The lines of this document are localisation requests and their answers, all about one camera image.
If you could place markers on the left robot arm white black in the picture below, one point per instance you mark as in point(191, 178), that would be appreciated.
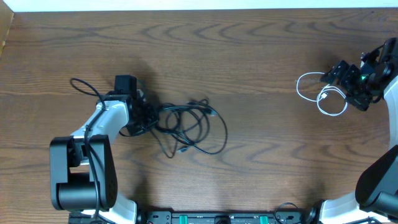
point(83, 178)

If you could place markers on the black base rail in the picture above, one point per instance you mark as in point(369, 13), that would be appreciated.
point(284, 216)

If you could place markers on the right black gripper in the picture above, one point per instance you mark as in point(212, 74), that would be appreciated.
point(361, 102)

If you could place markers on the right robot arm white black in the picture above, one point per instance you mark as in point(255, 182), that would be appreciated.
point(374, 199)

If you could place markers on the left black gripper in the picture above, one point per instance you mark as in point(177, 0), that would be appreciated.
point(152, 108)

